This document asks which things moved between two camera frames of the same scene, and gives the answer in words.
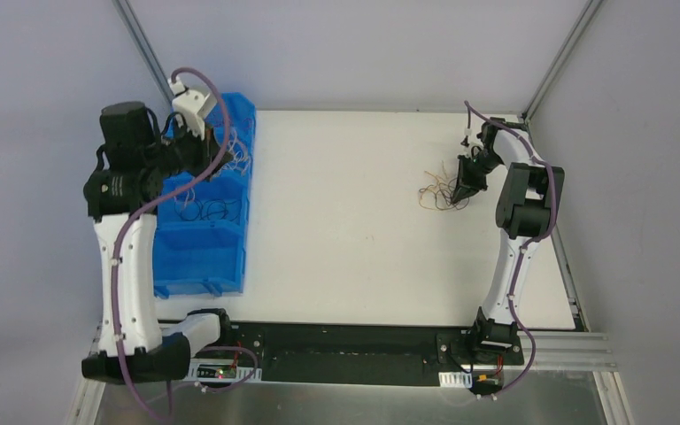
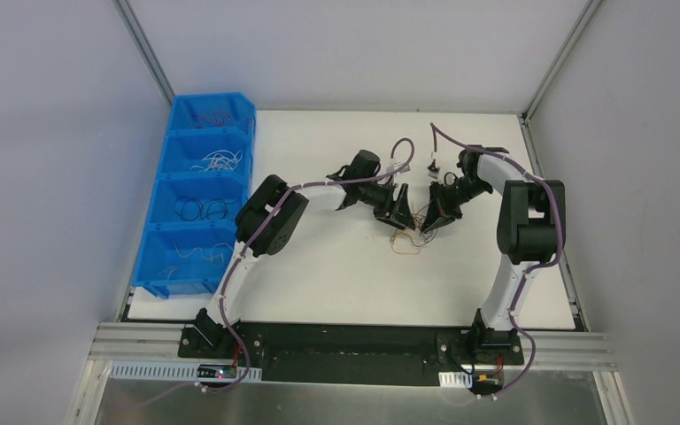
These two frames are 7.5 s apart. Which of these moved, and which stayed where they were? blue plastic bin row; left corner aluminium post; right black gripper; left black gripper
Moved: left black gripper; right black gripper
Stayed: blue plastic bin row; left corner aluminium post
